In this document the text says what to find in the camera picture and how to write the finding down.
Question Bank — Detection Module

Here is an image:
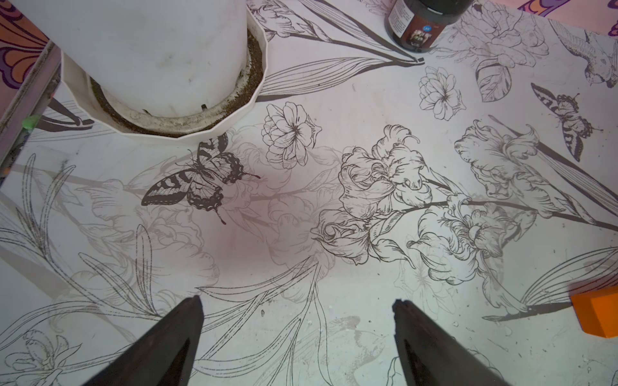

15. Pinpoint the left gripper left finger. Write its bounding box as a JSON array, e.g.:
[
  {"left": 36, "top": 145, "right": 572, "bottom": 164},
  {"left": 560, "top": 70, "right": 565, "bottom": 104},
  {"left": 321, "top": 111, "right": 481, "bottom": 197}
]
[{"left": 85, "top": 295, "right": 204, "bottom": 386}]

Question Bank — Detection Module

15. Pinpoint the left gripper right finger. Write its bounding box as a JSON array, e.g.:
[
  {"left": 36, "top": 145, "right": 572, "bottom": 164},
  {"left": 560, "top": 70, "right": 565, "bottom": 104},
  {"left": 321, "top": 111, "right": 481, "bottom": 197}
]
[{"left": 392, "top": 299, "right": 507, "bottom": 385}]

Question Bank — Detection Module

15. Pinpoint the orange building block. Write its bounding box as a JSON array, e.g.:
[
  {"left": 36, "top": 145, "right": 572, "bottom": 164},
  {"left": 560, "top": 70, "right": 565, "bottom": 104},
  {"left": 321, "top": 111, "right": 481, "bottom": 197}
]
[{"left": 571, "top": 287, "right": 618, "bottom": 339}]

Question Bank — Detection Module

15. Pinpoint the potted green plant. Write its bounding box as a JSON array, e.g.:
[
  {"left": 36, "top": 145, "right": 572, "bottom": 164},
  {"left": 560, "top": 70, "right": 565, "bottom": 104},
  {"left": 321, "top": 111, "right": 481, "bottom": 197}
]
[{"left": 16, "top": 1, "right": 268, "bottom": 143}]

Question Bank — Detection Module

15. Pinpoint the small dark jar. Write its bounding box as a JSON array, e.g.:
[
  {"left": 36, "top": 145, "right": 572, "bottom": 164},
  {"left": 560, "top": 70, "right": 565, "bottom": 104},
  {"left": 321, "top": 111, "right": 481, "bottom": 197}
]
[{"left": 385, "top": 0, "right": 473, "bottom": 53}]

